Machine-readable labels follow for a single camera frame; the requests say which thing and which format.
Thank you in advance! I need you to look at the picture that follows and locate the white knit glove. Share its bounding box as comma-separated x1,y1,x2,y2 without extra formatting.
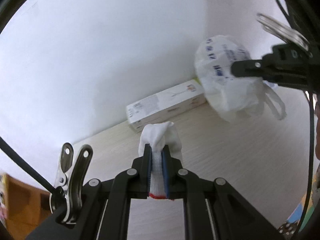
138,121,184,200

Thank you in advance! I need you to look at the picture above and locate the white plastic bag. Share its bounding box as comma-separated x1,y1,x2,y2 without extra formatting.
194,35,287,123

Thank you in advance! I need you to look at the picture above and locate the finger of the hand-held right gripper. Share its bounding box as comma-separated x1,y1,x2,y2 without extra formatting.
231,55,276,80

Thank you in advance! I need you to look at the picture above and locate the dark polka dot cloth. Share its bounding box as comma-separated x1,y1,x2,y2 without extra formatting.
278,220,302,235

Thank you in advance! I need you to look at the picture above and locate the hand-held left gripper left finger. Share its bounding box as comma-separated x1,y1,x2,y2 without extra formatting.
24,143,152,240

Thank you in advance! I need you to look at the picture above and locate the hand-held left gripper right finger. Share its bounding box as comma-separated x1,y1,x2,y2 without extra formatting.
162,144,285,240

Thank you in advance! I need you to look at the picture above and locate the long white cardboard box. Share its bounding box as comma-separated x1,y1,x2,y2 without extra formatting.
126,79,207,133

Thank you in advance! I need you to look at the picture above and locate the wooden shelf unit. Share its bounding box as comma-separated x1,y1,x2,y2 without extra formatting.
0,174,54,234

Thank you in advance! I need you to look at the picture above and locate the metal spring clip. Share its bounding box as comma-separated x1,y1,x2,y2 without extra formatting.
257,12,312,53
49,142,93,224

